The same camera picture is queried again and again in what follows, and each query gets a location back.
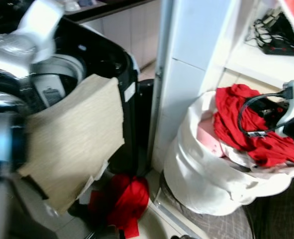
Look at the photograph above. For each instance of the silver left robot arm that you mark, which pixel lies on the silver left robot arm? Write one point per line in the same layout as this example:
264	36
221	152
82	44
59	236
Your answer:
7	55

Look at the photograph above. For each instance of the beige woven cloth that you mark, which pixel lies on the beige woven cloth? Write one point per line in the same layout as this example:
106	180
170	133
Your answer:
72	139

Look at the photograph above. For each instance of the black top-load washing machine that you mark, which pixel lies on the black top-load washing machine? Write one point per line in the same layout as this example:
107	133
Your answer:
117	55

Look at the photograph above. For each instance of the crumpled red cloth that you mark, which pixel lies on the crumpled red cloth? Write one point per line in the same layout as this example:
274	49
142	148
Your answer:
127	199

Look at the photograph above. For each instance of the grey washer drum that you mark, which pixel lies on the grey washer drum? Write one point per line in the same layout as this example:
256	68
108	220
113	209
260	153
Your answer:
62	67

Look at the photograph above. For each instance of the white fabric laundry basket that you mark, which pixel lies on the white fabric laundry basket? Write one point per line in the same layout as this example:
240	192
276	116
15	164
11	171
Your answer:
201	174

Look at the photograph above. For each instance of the pale pink garment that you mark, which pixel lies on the pale pink garment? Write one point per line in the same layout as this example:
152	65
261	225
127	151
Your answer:
209	137

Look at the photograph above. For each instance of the large red garment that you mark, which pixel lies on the large red garment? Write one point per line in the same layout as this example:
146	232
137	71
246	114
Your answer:
231	119

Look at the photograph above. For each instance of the white cabinet with shelf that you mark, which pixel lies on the white cabinet with shelf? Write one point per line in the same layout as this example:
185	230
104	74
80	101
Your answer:
196	45

